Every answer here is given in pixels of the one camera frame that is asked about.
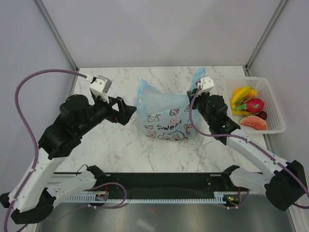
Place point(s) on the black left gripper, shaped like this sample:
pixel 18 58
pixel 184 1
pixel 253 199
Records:
pixel 125 117

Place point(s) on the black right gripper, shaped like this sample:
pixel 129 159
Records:
pixel 199 95

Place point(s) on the yellow fake banana bunch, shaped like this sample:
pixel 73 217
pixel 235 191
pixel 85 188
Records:
pixel 243 92

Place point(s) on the light blue plastic bag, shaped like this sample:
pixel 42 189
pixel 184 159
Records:
pixel 163 115

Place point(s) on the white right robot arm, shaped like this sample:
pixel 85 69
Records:
pixel 282 182

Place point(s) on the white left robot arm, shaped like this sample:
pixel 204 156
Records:
pixel 32 201

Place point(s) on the red fake dragon fruit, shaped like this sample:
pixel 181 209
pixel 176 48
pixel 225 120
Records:
pixel 251 105

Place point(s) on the orange fake peach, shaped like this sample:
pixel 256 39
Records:
pixel 253 94

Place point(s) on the fake watermelon slice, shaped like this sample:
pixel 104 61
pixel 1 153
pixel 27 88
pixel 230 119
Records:
pixel 254 122

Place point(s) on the dark purple fake plum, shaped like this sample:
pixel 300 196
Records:
pixel 262 115

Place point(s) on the white plastic fruit basket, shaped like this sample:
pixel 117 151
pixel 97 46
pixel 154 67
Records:
pixel 274 121

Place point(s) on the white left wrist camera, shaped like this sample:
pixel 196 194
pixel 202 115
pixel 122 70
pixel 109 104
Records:
pixel 99 87

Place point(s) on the right aluminium corner post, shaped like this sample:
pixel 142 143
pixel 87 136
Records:
pixel 267 31

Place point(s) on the aluminium corner post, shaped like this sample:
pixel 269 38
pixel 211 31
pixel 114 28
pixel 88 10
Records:
pixel 54 31
pixel 267 31

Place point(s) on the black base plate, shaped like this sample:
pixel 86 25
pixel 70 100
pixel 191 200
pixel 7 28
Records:
pixel 167 185

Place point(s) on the white slotted cable duct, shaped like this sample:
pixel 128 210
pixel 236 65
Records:
pixel 91 197

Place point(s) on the left aluminium corner post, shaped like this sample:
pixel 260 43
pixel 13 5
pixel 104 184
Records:
pixel 54 31

